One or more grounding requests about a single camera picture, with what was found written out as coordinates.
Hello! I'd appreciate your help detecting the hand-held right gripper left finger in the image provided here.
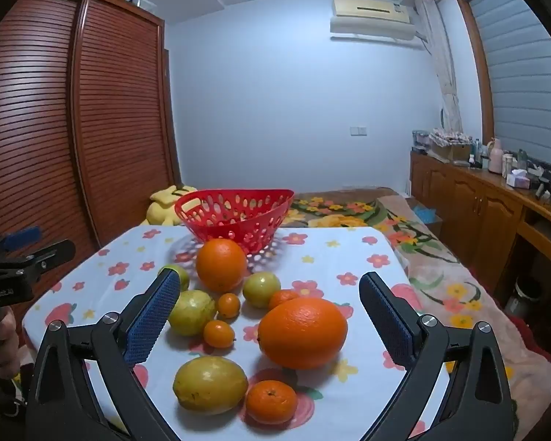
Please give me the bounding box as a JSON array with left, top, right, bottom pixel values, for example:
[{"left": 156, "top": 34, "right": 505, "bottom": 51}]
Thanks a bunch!
[{"left": 25, "top": 267, "right": 182, "bottom": 441}]

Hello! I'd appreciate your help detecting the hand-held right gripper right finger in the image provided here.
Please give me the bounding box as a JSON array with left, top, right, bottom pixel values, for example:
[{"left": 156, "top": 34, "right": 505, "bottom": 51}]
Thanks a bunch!
[{"left": 358, "top": 271, "right": 517, "bottom": 441}]

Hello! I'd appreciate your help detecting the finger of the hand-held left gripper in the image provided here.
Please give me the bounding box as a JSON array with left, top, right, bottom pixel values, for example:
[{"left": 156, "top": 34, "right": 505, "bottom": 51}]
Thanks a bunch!
[
  {"left": 0, "top": 226, "right": 42, "bottom": 258},
  {"left": 9, "top": 239, "right": 76, "bottom": 281}
]

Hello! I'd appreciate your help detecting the large yellow-green guava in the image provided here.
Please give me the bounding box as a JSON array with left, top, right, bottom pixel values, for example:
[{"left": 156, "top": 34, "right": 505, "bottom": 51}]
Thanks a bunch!
[{"left": 173, "top": 356, "right": 249, "bottom": 412}]

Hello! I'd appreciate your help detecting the large oval orange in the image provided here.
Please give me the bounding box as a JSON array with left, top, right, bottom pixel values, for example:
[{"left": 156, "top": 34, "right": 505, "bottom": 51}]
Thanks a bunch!
[{"left": 257, "top": 297, "right": 349, "bottom": 370}]

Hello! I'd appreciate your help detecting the green jujube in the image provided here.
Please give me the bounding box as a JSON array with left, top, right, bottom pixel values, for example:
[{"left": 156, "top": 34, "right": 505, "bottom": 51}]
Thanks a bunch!
[{"left": 242, "top": 272, "right": 282, "bottom": 308}]

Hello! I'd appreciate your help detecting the red perforated plastic basket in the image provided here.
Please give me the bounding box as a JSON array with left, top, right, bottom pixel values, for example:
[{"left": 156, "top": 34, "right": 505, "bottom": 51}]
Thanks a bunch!
[{"left": 174, "top": 188, "right": 295, "bottom": 254}]

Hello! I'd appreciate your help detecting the mandarin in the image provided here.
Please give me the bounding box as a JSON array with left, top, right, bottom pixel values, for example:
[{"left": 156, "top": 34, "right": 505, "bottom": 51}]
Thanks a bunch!
[
  {"left": 269, "top": 288, "right": 300, "bottom": 311},
  {"left": 245, "top": 380, "right": 298, "bottom": 424}
]

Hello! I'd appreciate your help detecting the person's left hand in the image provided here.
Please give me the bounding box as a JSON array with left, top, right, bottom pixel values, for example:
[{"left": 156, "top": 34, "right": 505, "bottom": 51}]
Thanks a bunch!
[{"left": 0, "top": 305, "right": 21, "bottom": 380}]

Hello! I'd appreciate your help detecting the small yellow-green jujube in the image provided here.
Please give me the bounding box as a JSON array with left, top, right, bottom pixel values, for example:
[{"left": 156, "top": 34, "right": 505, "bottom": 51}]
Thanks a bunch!
[{"left": 158, "top": 264, "right": 190, "bottom": 292}]

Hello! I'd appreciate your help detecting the kumquat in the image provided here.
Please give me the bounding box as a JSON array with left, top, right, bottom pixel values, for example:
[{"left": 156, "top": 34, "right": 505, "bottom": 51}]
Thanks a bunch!
[
  {"left": 203, "top": 320, "right": 236, "bottom": 349},
  {"left": 217, "top": 293, "right": 241, "bottom": 319}
]

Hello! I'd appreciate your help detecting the white floral tablecloth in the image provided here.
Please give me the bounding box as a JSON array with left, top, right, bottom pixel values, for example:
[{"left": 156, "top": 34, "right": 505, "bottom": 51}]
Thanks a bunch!
[{"left": 22, "top": 226, "right": 411, "bottom": 441}]

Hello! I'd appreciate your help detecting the floral bed blanket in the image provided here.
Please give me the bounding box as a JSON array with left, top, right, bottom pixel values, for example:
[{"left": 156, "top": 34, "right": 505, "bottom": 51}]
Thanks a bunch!
[{"left": 280, "top": 188, "right": 551, "bottom": 441}]

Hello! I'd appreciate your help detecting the round orange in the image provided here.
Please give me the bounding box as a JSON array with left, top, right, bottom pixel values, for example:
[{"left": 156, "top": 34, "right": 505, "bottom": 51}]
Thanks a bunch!
[{"left": 195, "top": 238, "right": 248, "bottom": 293}]

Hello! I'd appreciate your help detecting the brown slatted wardrobe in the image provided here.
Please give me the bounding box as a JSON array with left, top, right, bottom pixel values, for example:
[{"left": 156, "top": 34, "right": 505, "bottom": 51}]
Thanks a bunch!
[{"left": 0, "top": 0, "right": 183, "bottom": 281}]

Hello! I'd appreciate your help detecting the blue packet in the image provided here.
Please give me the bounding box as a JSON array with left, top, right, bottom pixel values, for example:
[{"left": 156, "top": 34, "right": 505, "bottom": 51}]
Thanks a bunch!
[{"left": 413, "top": 202, "right": 442, "bottom": 226}]

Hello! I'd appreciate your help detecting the yellow plush toy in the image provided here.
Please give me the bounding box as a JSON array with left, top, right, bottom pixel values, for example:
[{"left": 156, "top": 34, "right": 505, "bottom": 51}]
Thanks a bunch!
[{"left": 146, "top": 184, "right": 198, "bottom": 227}]

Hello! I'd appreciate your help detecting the dark trash bin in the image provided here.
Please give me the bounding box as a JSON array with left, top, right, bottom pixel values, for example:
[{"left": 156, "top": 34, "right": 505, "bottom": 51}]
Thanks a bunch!
[{"left": 505, "top": 276, "right": 543, "bottom": 315}]

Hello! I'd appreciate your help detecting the wooden sideboard cabinet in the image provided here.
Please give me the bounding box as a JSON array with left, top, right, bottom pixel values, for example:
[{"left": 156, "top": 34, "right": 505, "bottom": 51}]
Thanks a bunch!
[{"left": 410, "top": 149, "right": 551, "bottom": 295}]

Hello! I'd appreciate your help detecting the cardboard box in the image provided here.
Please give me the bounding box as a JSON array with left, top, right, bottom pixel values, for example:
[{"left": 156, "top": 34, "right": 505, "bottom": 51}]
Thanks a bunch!
[{"left": 429, "top": 140, "right": 471, "bottom": 162}]

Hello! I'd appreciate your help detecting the pink thermos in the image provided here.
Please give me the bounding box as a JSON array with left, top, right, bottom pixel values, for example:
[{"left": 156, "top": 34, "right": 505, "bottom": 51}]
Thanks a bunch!
[{"left": 487, "top": 138, "right": 504, "bottom": 174}]

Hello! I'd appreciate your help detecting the beige curtain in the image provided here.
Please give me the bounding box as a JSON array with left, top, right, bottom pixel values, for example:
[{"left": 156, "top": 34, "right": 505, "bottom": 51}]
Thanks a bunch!
[{"left": 414, "top": 0, "right": 464, "bottom": 134}]

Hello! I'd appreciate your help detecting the grey window blind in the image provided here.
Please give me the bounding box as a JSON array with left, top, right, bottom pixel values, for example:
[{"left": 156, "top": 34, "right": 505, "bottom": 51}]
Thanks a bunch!
[{"left": 461, "top": 0, "right": 551, "bottom": 180}]

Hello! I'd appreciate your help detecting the wall air conditioner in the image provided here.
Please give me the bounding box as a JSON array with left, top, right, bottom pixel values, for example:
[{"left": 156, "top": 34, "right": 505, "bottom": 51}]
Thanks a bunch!
[{"left": 329, "top": 0, "right": 416, "bottom": 47}]

